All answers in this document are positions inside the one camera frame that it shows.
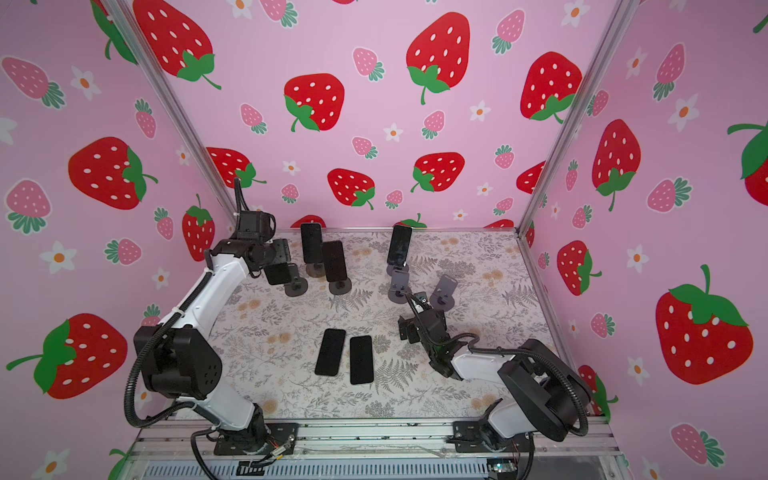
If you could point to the wooden base phone stand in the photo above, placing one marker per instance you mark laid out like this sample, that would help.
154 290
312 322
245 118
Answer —
315 270

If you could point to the aluminium corner post left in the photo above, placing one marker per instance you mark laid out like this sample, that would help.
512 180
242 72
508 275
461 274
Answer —
123 17

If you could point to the green edged black phone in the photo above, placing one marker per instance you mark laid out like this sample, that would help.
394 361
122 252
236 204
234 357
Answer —
399 245

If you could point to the grey round phone stand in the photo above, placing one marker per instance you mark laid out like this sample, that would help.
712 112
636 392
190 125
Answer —
297 287

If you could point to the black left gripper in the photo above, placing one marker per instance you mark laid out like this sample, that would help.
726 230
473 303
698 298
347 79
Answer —
282 251

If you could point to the purple edged black phone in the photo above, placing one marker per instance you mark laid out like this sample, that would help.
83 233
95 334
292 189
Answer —
330 352

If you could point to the grey stand right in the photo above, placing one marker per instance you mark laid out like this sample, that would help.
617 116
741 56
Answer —
442 297

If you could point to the aluminium corner post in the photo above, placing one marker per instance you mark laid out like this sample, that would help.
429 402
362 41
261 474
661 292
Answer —
123 17
615 30

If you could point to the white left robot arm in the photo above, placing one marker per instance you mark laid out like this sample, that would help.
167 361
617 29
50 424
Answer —
176 368

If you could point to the grey stand far centre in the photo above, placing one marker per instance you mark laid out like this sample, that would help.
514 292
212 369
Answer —
392 269

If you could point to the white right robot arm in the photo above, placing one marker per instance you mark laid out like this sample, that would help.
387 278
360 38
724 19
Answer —
545 395

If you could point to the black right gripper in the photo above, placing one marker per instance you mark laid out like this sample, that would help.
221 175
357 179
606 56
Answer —
411 327

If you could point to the aluminium corner post right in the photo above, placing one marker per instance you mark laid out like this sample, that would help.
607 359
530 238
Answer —
615 30

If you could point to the silver edged black phone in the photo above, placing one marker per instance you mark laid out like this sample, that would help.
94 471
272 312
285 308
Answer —
361 360

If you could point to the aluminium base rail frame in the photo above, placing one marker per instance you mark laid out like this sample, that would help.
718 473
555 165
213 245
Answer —
420 448

